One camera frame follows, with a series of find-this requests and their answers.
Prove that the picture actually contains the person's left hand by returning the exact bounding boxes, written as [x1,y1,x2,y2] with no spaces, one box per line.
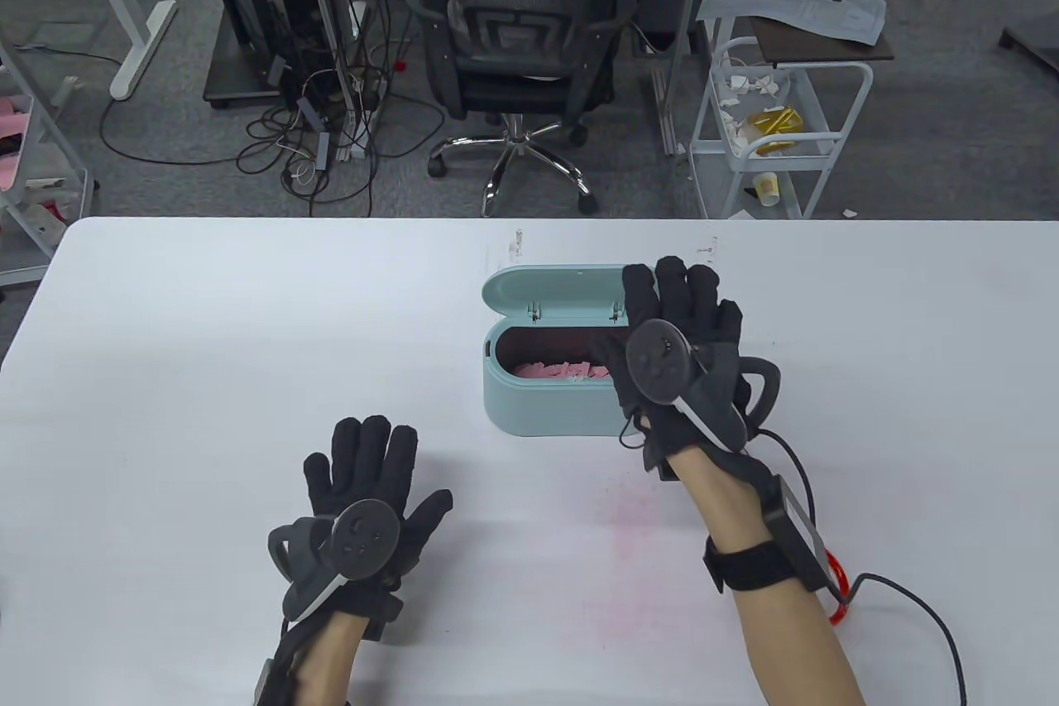
[266,415,454,642]

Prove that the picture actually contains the person's right hand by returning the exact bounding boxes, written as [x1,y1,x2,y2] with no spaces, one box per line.
[589,257,754,483]

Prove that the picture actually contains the pile of pink paper pieces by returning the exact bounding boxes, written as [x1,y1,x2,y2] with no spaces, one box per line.
[513,358,615,386]

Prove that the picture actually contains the light blue lidded bin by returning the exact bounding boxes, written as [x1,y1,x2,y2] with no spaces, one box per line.
[482,266,663,437]

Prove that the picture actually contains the yellow red handled scissors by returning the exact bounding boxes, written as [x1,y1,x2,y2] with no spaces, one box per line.
[827,553,851,624]

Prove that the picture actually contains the grey right hand controller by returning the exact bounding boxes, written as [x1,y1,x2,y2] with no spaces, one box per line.
[625,319,783,452]

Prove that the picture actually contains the grey hand controller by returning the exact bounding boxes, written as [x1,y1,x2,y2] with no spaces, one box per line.
[625,319,783,452]
[266,499,402,622]

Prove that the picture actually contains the grey left hand controller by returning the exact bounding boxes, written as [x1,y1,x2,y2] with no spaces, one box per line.
[266,499,402,622]

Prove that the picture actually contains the white rolling cart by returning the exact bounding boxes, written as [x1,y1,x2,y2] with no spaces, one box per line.
[688,37,875,220]

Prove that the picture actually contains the yellow packet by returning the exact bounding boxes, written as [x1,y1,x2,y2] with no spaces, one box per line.
[747,106,805,156]

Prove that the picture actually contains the pile of white paper scraps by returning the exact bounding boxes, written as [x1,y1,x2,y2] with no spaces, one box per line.
[713,73,791,152]

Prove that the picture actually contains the black left wrist sensor box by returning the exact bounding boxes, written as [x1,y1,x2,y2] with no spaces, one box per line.
[252,656,290,706]

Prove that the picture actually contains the black wrist sensor box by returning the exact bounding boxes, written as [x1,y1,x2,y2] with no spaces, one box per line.
[252,656,290,706]
[703,474,843,595]

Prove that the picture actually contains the black right wrist sensor box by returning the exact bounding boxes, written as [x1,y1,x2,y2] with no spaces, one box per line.
[703,474,843,595]

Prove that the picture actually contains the brown board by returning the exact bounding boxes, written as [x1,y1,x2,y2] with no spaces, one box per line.
[749,15,896,65]

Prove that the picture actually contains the black mesh office chair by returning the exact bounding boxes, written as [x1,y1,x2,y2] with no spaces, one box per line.
[404,0,642,217]

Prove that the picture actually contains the white shelf rack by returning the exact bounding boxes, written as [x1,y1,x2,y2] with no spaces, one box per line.
[0,36,96,289]

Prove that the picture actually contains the black wheeled platform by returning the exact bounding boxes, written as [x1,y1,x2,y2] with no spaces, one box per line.
[204,36,286,109]

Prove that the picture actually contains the pink tray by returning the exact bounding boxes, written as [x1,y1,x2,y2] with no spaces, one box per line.
[0,95,36,194]

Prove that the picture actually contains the tangle of black cables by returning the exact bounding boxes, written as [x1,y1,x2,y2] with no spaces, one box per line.
[99,0,448,219]

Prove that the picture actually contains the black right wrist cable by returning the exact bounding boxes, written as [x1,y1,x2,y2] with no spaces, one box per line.
[757,429,969,706]

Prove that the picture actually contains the white metal post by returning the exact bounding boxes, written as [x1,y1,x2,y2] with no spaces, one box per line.
[294,0,367,165]

